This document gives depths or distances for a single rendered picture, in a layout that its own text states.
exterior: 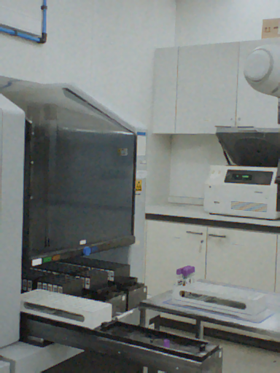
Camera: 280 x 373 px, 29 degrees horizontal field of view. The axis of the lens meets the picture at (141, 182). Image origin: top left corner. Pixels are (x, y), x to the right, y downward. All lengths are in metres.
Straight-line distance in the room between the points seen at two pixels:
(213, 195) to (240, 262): 0.51
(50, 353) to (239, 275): 2.36
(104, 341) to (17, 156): 0.59
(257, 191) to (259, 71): 2.60
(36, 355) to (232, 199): 2.45
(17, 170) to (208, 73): 2.85
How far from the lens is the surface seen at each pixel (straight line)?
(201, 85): 4.30
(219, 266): 3.94
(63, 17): 3.61
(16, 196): 1.64
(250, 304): 1.75
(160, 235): 4.12
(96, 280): 1.98
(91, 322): 1.60
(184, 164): 4.70
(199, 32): 4.78
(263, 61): 1.22
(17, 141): 1.63
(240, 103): 4.16
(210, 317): 1.75
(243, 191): 3.82
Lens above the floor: 1.32
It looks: 3 degrees down
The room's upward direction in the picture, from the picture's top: 2 degrees clockwise
